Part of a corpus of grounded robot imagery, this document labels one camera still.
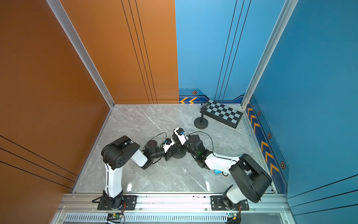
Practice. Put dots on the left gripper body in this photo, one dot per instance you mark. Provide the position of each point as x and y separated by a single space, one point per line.
168 154

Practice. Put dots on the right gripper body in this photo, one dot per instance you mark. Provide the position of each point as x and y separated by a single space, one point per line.
180 142

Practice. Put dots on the black round stand base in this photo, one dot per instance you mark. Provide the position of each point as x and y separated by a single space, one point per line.
201 123

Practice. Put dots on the black mic clip pole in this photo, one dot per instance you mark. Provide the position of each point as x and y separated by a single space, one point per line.
202 111

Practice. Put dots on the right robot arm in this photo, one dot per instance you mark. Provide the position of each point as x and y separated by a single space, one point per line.
251 180

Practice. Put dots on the light blue tube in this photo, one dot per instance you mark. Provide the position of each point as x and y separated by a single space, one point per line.
217 172

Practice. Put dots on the folded chess board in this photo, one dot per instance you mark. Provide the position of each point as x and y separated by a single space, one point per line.
223 113

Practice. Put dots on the left circuit board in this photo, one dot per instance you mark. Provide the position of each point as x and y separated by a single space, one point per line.
115 218

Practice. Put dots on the circuit board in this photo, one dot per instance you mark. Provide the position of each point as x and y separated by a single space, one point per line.
236 219
115 218

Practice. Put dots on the right circuit board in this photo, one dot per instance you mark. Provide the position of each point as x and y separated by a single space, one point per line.
236 219

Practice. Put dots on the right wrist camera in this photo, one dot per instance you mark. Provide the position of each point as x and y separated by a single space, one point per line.
180 136

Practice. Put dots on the aluminium front rail frame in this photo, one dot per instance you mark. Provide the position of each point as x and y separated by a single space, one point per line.
172 208

